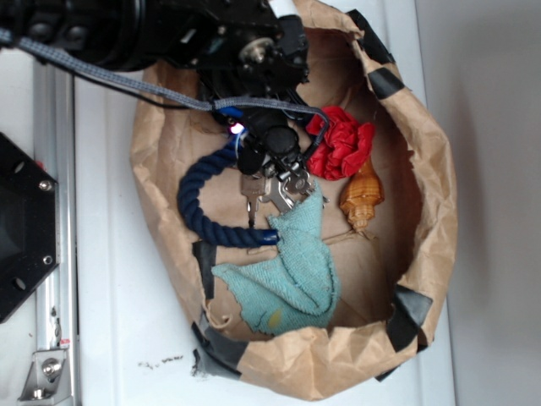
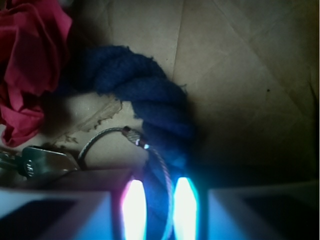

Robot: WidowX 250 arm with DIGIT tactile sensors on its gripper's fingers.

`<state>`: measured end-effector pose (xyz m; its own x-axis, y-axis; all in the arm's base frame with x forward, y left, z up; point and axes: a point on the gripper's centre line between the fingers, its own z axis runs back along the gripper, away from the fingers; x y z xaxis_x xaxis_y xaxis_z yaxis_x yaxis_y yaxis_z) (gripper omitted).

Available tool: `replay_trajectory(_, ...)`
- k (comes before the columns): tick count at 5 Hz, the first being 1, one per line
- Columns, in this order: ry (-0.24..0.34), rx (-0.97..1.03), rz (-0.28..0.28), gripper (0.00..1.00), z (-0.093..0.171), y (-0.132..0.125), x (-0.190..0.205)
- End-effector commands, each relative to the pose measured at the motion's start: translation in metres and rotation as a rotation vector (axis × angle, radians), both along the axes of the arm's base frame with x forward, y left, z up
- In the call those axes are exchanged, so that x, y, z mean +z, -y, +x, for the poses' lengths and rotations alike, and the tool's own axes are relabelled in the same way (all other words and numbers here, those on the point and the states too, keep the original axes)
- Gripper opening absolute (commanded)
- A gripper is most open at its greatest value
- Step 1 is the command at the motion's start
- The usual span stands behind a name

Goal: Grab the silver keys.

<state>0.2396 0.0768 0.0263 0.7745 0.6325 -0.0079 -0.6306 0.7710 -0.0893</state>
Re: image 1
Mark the orange spiral seashell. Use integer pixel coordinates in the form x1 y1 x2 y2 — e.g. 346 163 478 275
339 158 385 233

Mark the aluminium rail frame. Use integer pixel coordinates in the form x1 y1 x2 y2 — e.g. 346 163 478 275
33 63 81 405

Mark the navy blue rope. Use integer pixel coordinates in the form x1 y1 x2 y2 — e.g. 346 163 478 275
176 137 282 250

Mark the brown paper bag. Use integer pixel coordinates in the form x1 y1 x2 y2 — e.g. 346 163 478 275
130 1 457 401

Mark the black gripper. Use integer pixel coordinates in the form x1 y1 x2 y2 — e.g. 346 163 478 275
168 1 309 97

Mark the silver key bunch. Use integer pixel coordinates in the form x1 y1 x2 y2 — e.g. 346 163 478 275
240 170 315 229

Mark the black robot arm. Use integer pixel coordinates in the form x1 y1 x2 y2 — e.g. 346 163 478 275
1 1 309 117

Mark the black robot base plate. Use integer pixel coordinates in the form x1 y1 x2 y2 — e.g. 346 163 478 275
1 134 57 323

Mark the red crumpled paper ball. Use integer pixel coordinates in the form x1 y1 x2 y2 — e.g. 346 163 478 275
307 106 375 181

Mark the silver corner bracket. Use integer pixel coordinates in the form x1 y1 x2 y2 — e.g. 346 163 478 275
17 349 72 405

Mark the teal terry cloth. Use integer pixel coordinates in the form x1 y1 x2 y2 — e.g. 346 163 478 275
212 186 341 336

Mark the grey braided cable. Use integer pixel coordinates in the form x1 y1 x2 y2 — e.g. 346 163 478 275
0 27 331 157

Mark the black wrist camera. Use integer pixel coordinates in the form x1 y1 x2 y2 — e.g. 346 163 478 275
237 107 307 175

